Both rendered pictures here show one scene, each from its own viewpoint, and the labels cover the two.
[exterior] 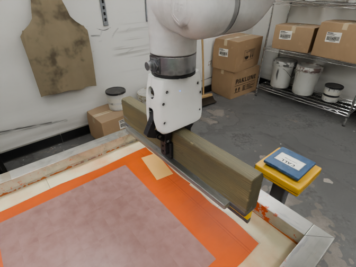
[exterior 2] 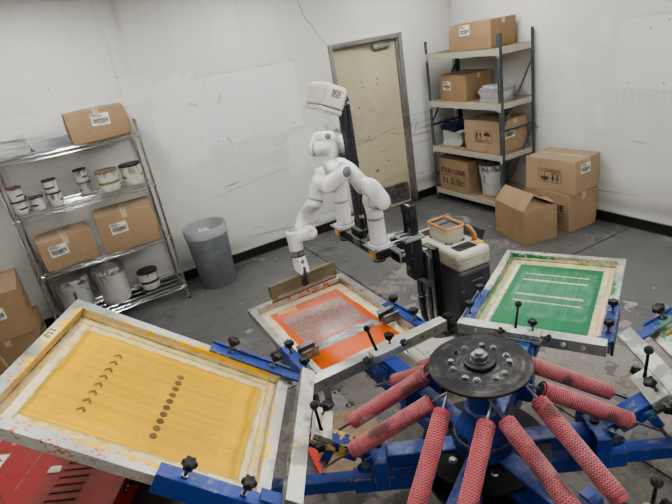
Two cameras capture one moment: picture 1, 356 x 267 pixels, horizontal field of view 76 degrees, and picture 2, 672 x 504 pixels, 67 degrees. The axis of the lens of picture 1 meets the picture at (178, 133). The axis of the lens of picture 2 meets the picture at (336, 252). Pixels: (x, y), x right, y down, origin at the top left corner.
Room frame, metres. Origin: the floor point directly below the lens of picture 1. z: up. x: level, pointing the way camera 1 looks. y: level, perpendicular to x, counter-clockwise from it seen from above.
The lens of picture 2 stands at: (-0.41, 2.28, 2.25)
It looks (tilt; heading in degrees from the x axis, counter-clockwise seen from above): 23 degrees down; 285
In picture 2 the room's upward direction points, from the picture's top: 10 degrees counter-clockwise
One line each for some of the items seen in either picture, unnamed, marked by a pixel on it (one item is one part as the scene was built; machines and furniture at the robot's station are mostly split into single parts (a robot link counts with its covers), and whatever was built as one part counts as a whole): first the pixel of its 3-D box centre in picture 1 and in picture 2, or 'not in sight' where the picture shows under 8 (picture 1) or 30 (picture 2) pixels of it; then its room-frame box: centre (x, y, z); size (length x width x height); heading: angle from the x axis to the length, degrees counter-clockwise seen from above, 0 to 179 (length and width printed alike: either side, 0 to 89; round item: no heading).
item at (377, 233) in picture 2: not in sight; (379, 230); (0.00, -0.33, 1.21); 0.16 x 0.13 x 0.15; 36
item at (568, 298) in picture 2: not in sight; (542, 291); (-0.77, 0.17, 1.05); 1.08 x 0.61 x 0.23; 70
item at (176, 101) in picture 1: (174, 95); (299, 262); (0.38, 0.01, 1.21); 0.10 x 0.07 x 0.11; 130
